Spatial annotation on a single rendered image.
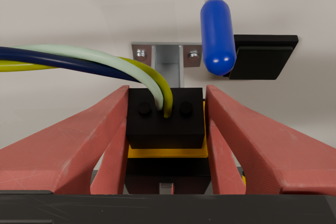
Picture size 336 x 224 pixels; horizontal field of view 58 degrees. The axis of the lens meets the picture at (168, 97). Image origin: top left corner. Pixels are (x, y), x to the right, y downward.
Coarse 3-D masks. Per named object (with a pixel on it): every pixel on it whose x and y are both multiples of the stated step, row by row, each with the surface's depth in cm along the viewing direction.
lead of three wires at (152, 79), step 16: (0, 48) 7; (16, 48) 7; (32, 48) 7; (48, 48) 7; (64, 48) 8; (80, 48) 8; (0, 64) 7; (16, 64) 7; (32, 64) 7; (48, 64) 7; (64, 64) 7; (80, 64) 8; (96, 64) 8; (112, 64) 8; (128, 64) 8; (144, 64) 9; (128, 80) 9; (144, 80) 9; (160, 80) 10; (160, 96) 10
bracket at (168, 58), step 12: (132, 48) 19; (144, 48) 19; (156, 48) 19; (168, 48) 19; (180, 48) 19; (192, 48) 19; (144, 60) 20; (156, 60) 21; (168, 60) 21; (180, 60) 19; (192, 60) 20; (168, 72) 20; (180, 72) 18; (168, 84) 20; (180, 84) 18
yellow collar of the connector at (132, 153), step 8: (128, 152) 13; (136, 152) 13; (144, 152) 13; (152, 152) 13; (160, 152) 13; (168, 152) 13; (176, 152) 13; (184, 152) 13; (192, 152) 13; (200, 152) 13
